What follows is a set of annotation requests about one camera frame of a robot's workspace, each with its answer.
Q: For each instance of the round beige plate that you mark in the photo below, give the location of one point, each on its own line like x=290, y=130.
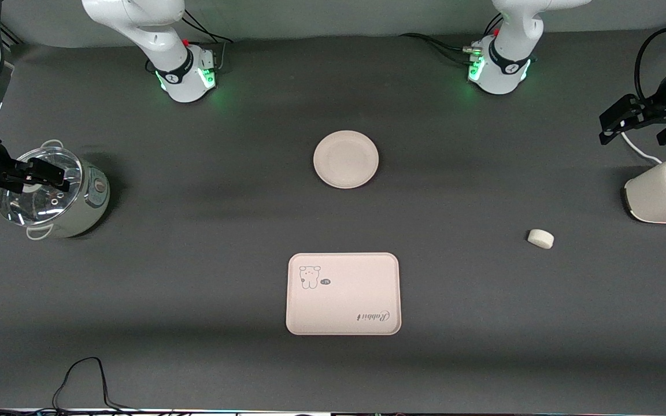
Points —
x=346, y=159

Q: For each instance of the small white bun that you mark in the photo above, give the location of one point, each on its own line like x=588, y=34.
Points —
x=540, y=238

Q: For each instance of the aluminium frame rail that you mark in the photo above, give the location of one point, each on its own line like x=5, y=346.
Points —
x=10, y=37

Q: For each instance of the cream white toaster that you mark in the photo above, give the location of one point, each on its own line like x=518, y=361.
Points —
x=662, y=196

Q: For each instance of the beige tray with rabbit print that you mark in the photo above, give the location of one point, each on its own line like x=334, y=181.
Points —
x=343, y=293

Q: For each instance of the glass pot lid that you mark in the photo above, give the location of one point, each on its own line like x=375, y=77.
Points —
x=38, y=205

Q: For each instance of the pale green electric pot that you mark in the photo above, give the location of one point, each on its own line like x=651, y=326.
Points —
x=87, y=202

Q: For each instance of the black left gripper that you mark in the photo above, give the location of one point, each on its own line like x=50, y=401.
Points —
x=652, y=111

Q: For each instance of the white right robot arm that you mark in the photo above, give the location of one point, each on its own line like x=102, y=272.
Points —
x=177, y=69

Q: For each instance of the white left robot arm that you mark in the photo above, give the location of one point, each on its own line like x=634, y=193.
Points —
x=503, y=63

